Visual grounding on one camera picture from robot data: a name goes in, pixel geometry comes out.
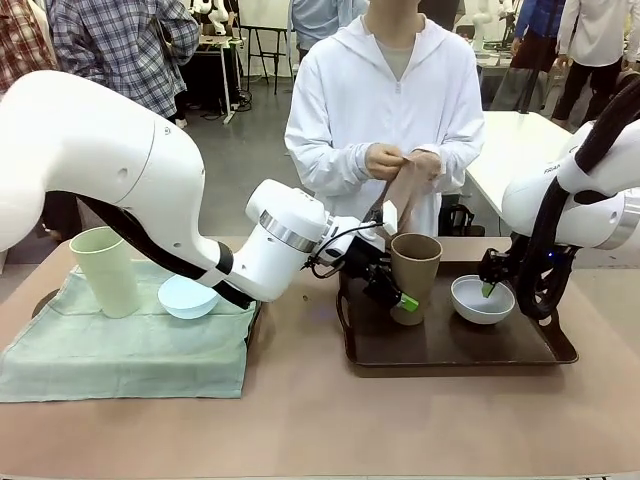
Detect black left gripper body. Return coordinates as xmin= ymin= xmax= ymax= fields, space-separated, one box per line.
xmin=341 ymin=236 xmax=396 ymax=282

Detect person's right forearm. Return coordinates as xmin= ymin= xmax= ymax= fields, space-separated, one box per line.
xmin=284 ymin=141 xmax=374 ymax=195

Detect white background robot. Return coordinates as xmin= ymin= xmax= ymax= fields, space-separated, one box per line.
xmin=188 ymin=0 xmax=232 ymax=36

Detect white-legged desk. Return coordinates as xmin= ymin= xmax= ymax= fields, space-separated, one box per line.
xmin=194 ymin=33 xmax=252 ymax=125

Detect white bowl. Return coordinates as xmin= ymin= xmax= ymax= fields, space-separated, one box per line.
xmin=450 ymin=274 xmax=516 ymax=327

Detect right arm black cable bundle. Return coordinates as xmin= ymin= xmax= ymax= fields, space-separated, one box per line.
xmin=514 ymin=77 xmax=640 ymax=322

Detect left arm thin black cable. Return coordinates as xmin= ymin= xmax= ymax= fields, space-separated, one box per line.
xmin=303 ymin=223 xmax=385 ymax=280

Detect green cloth mat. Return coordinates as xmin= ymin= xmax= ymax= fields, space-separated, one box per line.
xmin=0 ymin=259 xmax=264 ymax=404

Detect person's right hand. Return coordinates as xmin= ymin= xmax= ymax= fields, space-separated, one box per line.
xmin=364 ymin=142 xmax=409 ymax=181

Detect white table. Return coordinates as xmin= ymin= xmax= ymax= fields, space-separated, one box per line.
xmin=464 ymin=110 xmax=577 ymax=237

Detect brown plastic tray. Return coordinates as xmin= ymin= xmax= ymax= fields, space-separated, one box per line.
xmin=335 ymin=260 xmax=580 ymax=369
xmin=31 ymin=292 xmax=265 ymax=349

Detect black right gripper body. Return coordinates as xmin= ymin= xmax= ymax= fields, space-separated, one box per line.
xmin=478 ymin=247 xmax=517 ymax=289

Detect person in blue plaid shirt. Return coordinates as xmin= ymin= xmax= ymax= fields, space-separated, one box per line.
xmin=52 ymin=0 xmax=201 ymax=127

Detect arm black cable bundle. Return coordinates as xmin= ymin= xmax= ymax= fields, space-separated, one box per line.
xmin=74 ymin=192 xmax=259 ymax=309
xmin=514 ymin=77 xmax=640 ymax=322

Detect person in light blue jacket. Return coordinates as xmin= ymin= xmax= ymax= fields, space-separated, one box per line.
xmin=289 ymin=0 xmax=371 ymax=52

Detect left arm black cable bundle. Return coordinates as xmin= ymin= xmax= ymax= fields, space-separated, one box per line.
xmin=74 ymin=192 xmax=259 ymax=309

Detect light blue bowl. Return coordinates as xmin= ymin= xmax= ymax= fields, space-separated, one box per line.
xmin=157 ymin=274 xmax=220 ymax=319

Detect person's left hand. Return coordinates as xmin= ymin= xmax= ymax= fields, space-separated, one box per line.
xmin=409 ymin=146 xmax=447 ymax=182

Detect person in white shirt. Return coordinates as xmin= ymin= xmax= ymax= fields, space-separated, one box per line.
xmin=552 ymin=0 xmax=627 ymax=122

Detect black easel stand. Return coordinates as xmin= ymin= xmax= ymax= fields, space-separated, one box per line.
xmin=239 ymin=24 xmax=296 ymax=97

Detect person in white hoodie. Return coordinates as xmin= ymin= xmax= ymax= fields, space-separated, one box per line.
xmin=283 ymin=0 xmax=487 ymax=238

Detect brown cup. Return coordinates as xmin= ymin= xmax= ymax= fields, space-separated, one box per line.
xmin=389 ymin=233 xmax=444 ymax=327

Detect person's left forearm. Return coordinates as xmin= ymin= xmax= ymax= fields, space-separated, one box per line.
xmin=436 ymin=138 xmax=487 ymax=195

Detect person in red plaid shirt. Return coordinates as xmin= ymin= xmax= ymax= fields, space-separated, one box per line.
xmin=0 ymin=0 xmax=84 ymax=245

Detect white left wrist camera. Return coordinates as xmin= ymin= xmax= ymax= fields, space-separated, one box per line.
xmin=363 ymin=200 xmax=400 ymax=242

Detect light green cup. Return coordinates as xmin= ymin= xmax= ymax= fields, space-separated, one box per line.
xmin=68 ymin=226 xmax=140 ymax=320

